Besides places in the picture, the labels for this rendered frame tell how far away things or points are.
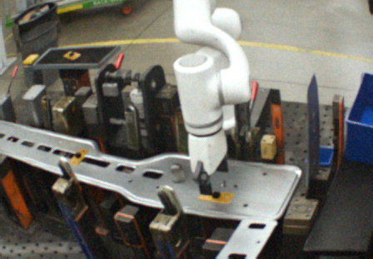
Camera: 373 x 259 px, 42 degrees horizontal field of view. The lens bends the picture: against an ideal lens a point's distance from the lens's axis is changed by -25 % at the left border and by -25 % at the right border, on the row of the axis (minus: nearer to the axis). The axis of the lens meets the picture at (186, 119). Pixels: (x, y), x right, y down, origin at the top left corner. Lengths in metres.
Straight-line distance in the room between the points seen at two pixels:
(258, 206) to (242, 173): 0.16
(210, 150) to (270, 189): 0.22
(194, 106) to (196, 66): 0.09
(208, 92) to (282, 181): 0.35
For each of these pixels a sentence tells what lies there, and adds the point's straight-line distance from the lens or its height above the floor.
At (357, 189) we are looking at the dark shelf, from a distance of 1.40.
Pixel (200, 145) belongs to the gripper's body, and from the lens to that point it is 1.35.
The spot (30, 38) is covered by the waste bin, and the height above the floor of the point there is 0.54.
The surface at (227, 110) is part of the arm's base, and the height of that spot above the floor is 0.85.
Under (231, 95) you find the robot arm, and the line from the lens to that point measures 1.29.
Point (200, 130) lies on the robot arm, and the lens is 1.33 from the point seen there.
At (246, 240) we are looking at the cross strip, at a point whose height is 1.00.
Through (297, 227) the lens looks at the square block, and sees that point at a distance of 1.31.
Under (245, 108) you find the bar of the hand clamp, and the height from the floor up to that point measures 1.14.
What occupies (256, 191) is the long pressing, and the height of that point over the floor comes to 1.00.
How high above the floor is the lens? 1.94
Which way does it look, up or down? 31 degrees down
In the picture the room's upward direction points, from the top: 11 degrees counter-clockwise
